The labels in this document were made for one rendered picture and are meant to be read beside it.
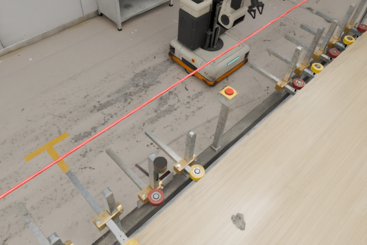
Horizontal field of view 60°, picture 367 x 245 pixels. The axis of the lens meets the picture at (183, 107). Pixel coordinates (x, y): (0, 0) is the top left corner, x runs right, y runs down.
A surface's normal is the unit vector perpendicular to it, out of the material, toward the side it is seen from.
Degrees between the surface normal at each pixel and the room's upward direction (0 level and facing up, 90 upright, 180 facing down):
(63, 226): 0
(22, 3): 90
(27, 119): 0
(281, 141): 0
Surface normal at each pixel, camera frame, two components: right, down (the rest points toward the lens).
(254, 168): 0.06, -0.65
